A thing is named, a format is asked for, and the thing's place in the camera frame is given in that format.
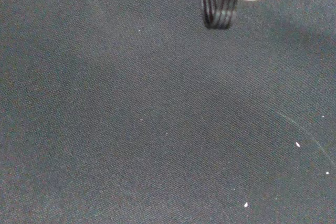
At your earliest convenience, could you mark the black cloth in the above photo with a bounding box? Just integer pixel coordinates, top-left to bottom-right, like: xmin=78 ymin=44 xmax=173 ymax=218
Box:
xmin=0 ymin=0 xmax=336 ymax=224

